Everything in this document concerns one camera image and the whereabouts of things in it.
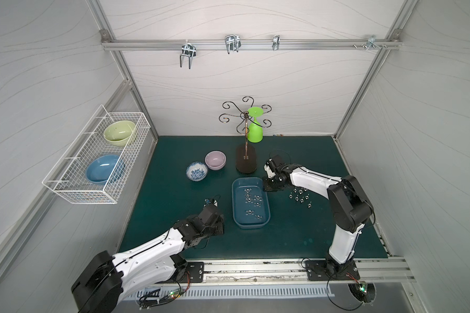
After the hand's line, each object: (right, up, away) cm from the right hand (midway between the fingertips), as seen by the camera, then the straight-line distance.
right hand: (264, 186), depth 95 cm
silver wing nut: (+16, -6, -2) cm, 17 cm away
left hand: (-19, -15, -13) cm, 27 cm away
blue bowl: (-58, +11, -29) cm, 66 cm away
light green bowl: (-60, +24, -20) cm, 68 cm away
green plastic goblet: (-4, +28, -2) cm, 29 cm away
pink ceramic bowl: (-25, +13, +11) cm, 30 cm away
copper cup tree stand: (-8, +16, +12) cm, 22 cm away
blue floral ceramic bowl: (-35, +7, +8) cm, 37 cm away
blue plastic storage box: (-7, -8, -2) cm, 10 cm away
